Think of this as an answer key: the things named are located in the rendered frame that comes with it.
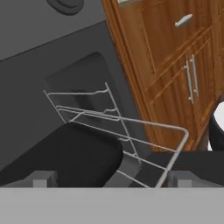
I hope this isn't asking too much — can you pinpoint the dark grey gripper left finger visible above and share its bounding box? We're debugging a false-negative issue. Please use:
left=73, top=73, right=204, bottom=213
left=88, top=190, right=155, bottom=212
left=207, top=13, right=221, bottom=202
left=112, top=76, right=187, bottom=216
left=0, top=170, right=59, bottom=188

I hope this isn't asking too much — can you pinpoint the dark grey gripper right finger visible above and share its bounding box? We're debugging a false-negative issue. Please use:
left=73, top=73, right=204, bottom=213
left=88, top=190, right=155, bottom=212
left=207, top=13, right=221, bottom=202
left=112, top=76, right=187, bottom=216
left=167, top=171, right=224, bottom=188

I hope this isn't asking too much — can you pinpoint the brown wooden cupboard door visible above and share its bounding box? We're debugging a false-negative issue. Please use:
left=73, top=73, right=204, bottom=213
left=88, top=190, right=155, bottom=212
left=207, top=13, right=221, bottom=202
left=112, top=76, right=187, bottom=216
left=144, top=43, right=197, bottom=152
left=191, top=27, right=224, bottom=139

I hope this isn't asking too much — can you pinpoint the dark grey oven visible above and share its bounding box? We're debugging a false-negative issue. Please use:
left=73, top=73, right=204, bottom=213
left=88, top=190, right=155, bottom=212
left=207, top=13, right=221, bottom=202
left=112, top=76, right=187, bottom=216
left=0, top=0, right=153, bottom=188

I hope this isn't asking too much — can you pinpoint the dark round oven knob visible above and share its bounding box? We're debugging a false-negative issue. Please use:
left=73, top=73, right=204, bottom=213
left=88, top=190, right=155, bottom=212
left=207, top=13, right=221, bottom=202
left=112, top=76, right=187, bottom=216
left=45, top=0, right=86, bottom=17

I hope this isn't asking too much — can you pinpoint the black and white round object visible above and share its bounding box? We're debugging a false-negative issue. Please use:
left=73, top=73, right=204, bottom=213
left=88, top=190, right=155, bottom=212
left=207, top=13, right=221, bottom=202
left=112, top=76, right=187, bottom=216
left=207, top=94, right=224, bottom=152

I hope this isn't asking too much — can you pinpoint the brown wooden cabinet run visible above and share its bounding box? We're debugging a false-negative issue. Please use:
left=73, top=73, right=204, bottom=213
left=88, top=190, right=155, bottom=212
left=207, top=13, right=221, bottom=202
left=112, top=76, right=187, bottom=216
left=100, top=0, right=224, bottom=153

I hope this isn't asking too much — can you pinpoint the brown wooden drawer front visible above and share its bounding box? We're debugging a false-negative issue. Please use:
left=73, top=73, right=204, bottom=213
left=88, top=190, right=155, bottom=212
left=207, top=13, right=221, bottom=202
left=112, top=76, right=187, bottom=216
left=136, top=0, right=216, bottom=92

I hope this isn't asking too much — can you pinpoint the silver wire oven rack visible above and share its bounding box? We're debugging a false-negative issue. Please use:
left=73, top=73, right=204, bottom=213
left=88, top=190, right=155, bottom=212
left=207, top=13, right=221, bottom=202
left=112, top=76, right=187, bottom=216
left=43, top=81, right=190, bottom=188

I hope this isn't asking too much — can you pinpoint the silver cupboard door handle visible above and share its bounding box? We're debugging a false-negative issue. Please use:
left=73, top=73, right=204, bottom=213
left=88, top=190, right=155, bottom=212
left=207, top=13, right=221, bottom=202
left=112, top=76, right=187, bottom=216
left=189, top=53, right=200, bottom=98
left=183, top=59, right=195, bottom=105

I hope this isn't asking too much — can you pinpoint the silver drawer handle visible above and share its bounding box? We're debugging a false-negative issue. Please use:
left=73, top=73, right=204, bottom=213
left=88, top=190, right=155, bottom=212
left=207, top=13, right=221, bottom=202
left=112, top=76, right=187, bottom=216
left=174, top=13, right=194, bottom=30

